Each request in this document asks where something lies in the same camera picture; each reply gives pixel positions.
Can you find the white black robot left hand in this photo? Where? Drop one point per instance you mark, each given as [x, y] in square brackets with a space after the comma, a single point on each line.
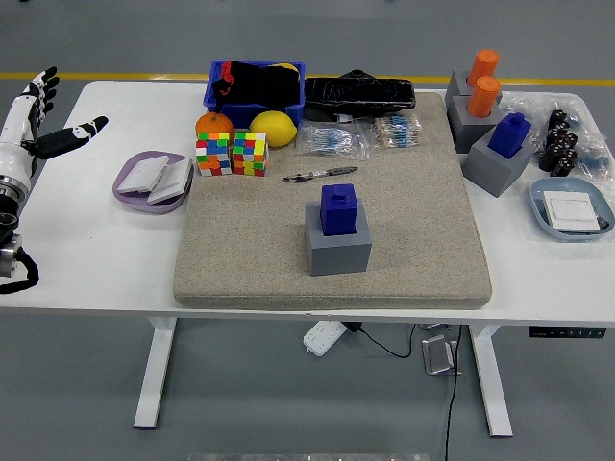
[14, 149]

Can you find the blue square seal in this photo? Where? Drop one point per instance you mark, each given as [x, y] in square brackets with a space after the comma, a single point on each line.
[338, 211]
[509, 137]

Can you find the grey seal holder block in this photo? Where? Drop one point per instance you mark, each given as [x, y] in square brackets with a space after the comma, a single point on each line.
[341, 259]
[463, 129]
[490, 168]
[456, 89]

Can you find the orange round seal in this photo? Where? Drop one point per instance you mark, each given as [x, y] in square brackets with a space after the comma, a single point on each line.
[483, 98]
[485, 65]

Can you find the purple plate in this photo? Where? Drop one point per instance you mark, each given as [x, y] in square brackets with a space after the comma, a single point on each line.
[144, 206]

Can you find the multicolour puzzle cube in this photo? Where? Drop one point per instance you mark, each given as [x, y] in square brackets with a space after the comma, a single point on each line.
[214, 153]
[250, 153]

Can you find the orange fruit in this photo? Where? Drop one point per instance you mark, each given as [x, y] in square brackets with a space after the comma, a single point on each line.
[214, 125]

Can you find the blue plastic bin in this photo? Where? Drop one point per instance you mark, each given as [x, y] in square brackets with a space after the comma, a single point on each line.
[240, 115]

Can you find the yellow lemon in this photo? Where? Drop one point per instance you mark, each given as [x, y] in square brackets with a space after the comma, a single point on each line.
[271, 127]

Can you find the black red cloth pouch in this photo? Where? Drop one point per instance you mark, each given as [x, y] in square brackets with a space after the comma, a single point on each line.
[269, 86]

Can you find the white table leg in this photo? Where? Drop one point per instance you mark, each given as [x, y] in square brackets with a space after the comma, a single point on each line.
[154, 374]
[490, 384]

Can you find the yellow item in bin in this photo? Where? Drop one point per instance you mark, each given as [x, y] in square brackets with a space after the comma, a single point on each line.
[288, 66]

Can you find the clear bag blue resistors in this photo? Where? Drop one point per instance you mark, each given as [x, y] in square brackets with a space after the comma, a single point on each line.
[331, 141]

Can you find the black silver folding tool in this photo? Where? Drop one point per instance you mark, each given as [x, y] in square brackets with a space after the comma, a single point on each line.
[336, 170]

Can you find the white power strip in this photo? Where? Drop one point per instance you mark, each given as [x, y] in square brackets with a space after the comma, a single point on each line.
[322, 338]

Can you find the clear bag tan resistors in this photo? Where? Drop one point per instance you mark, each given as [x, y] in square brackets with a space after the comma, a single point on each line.
[396, 130]

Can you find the grey-brown mat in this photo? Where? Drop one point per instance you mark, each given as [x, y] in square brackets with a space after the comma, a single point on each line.
[408, 240]

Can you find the light blue plate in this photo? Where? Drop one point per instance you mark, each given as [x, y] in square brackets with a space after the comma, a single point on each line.
[538, 201]

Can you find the clear bag black capacitors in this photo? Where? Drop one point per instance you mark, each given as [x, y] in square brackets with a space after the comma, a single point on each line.
[557, 151]

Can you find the clear bag blue parts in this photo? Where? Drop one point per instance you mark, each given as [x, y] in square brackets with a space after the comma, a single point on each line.
[596, 161]

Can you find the black table control panel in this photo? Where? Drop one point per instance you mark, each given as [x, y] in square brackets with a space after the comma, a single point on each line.
[567, 332]

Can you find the white switch panel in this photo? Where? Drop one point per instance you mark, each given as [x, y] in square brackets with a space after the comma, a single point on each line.
[141, 174]
[173, 185]
[572, 211]

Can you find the silver metal bracket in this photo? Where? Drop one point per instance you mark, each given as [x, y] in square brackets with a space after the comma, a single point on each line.
[437, 355]

